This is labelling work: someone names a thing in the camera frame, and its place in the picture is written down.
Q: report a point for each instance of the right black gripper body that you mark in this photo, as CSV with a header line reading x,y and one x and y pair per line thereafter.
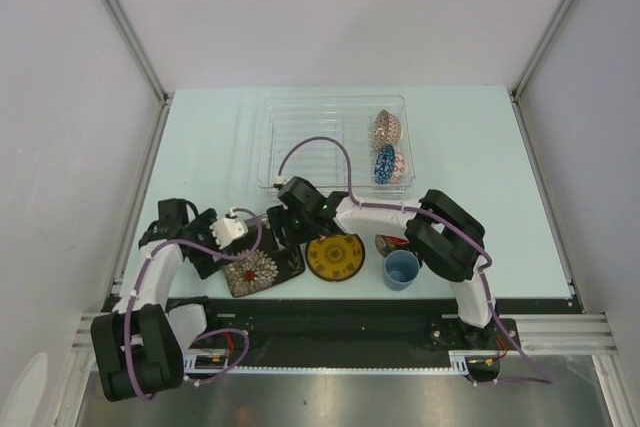
x,y
296,228

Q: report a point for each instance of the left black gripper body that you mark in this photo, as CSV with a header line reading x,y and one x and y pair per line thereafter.
x,y
201,233

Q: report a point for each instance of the yellow round plate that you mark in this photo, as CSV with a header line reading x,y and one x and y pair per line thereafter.
x,y
337,258

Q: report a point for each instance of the black floral square plate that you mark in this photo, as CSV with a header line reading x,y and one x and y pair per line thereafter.
x,y
268,266

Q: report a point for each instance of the blue patterned bowl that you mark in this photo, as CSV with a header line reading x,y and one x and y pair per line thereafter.
x,y
390,165

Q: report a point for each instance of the beige patterned bowl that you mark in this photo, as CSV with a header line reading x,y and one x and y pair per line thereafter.
x,y
386,129

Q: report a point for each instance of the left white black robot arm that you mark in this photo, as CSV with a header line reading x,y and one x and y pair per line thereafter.
x,y
139,345

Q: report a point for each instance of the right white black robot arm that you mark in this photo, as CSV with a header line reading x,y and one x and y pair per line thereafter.
x,y
439,233

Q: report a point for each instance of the red black lacquer cup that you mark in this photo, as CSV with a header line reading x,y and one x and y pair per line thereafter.
x,y
392,244

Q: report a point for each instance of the light blue plastic cup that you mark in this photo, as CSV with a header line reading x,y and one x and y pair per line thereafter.
x,y
400,269

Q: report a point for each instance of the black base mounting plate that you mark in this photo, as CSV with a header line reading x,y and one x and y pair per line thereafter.
x,y
347,334

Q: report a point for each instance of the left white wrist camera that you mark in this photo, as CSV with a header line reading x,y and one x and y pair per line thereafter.
x,y
228,229

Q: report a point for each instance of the clear wire dish rack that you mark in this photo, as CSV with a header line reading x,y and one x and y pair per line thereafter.
x,y
328,141

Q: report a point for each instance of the aluminium frame rail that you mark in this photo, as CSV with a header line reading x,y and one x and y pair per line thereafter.
x,y
545,334

